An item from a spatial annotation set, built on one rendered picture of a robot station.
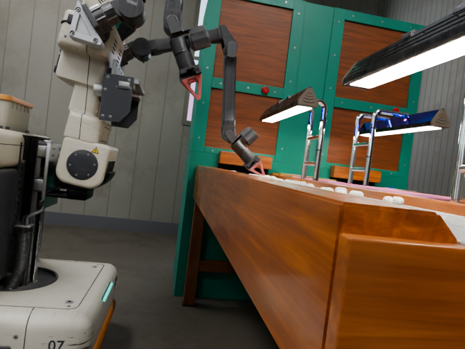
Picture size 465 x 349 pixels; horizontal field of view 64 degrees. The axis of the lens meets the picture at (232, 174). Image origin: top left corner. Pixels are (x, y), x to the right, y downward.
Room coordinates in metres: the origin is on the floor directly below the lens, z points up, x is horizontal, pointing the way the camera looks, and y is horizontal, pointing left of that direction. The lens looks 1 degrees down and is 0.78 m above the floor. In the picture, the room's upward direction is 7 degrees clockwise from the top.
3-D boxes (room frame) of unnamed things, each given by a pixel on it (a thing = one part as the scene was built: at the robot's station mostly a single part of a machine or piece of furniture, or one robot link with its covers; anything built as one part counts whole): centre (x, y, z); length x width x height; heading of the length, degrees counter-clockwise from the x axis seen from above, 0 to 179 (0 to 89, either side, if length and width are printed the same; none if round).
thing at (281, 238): (1.22, 0.00, 0.67); 1.81 x 0.12 x 0.19; 10
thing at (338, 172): (2.23, -0.73, 0.83); 0.30 x 0.06 x 0.07; 100
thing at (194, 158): (2.48, -0.38, 0.42); 1.36 x 0.55 x 0.84; 100
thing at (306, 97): (1.69, -0.20, 1.08); 0.62 x 0.08 x 0.07; 10
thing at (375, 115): (1.77, -0.67, 0.90); 0.20 x 0.19 x 0.45; 10
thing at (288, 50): (2.48, -0.38, 1.32); 1.36 x 0.55 x 0.95; 100
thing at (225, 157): (2.12, -0.06, 0.83); 0.30 x 0.06 x 0.07; 100
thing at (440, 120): (1.79, -0.75, 1.08); 0.62 x 0.08 x 0.07; 10
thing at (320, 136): (1.70, -0.28, 0.90); 0.20 x 0.19 x 0.45; 10
